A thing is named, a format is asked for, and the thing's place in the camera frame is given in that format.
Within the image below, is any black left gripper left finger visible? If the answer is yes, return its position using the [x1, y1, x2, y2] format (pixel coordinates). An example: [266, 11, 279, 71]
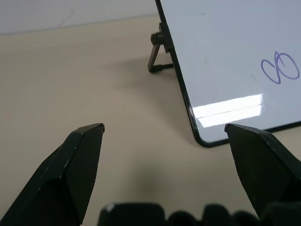
[0, 123, 105, 226]

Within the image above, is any black folding board stand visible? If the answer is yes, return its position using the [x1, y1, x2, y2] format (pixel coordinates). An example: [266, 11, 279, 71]
[147, 23, 175, 73]

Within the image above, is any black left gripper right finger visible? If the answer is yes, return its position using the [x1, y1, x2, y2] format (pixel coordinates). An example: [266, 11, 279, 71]
[224, 123, 301, 221]

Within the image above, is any white board with black frame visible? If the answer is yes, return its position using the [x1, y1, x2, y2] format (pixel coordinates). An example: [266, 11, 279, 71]
[155, 0, 301, 148]

